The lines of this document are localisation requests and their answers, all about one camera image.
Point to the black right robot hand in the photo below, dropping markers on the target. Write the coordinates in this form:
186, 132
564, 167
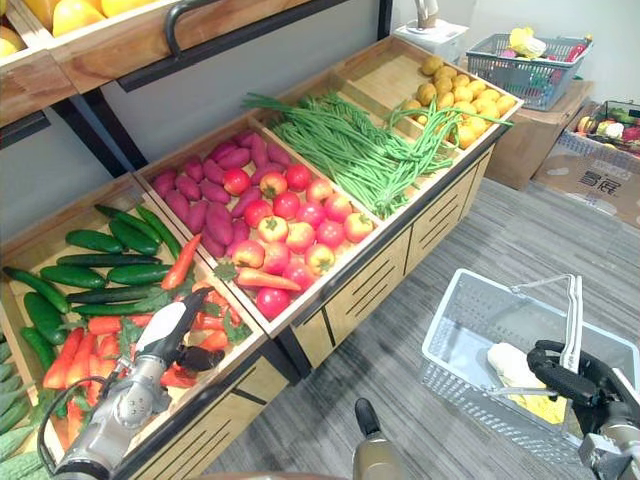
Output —
555, 372

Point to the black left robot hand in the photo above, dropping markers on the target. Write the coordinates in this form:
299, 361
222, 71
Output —
165, 320

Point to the pale grey shopping basket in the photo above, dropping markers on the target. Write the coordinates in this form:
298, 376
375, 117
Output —
475, 320

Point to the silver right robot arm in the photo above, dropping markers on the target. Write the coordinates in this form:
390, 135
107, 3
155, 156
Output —
617, 440

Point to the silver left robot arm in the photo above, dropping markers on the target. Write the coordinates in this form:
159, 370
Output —
125, 405

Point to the dark grey shopping basket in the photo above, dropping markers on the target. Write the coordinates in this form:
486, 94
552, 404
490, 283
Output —
525, 82

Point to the red vegetable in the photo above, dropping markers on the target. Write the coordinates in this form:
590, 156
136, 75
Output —
576, 52

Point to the yellow leafy vegetable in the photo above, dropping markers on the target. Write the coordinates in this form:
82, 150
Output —
527, 42

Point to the orange carrot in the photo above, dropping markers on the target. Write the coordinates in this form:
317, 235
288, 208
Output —
97, 380
62, 360
140, 320
265, 280
107, 346
215, 341
181, 262
105, 325
177, 378
80, 362
207, 322

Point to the yellow corn with pale husk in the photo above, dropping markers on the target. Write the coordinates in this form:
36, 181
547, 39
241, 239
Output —
512, 365

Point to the green cucumber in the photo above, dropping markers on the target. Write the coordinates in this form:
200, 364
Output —
37, 347
95, 241
132, 238
72, 276
107, 260
160, 232
137, 274
127, 220
112, 309
44, 317
115, 294
35, 287

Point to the purple sweet potato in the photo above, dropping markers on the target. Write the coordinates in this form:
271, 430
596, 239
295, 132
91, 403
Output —
278, 155
222, 150
240, 232
188, 187
215, 191
258, 150
193, 169
246, 201
177, 205
196, 216
214, 171
220, 223
164, 182
265, 170
212, 245
234, 158

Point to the red tomato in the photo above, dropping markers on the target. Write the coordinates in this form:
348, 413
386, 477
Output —
273, 185
273, 229
311, 214
338, 207
320, 258
248, 253
299, 274
320, 190
330, 234
358, 227
300, 237
236, 181
276, 257
286, 205
298, 177
257, 212
273, 302

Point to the green bitter gourd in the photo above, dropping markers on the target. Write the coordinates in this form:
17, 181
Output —
12, 417
12, 442
15, 387
20, 467

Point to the printed flat cardboard box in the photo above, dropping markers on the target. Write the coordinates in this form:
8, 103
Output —
590, 185

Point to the dark robot foot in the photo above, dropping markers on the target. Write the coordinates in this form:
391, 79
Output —
367, 415

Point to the wooden produce display stand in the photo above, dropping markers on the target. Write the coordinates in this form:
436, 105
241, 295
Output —
360, 295

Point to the silver robot leg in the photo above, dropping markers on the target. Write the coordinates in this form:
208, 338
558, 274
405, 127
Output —
375, 457

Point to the brown cardboard box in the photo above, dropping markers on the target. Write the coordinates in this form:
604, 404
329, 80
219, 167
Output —
525, 145

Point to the yellow potato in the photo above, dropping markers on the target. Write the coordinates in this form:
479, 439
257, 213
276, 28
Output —
426, 94
476, 127
443, 85
445, 100
465, 108
412, 105
476, 88
431, 65
465, 137
482, 105
489, 95
463, 94
445, 73
505, 105
460, 81
492, 113

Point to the large green long bean bundle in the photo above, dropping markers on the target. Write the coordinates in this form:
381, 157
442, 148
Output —
350, 145

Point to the small green long bean bundle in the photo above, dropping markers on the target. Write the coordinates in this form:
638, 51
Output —
440, 122

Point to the wooden shelf crate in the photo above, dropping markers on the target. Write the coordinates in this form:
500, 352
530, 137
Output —
125, 45

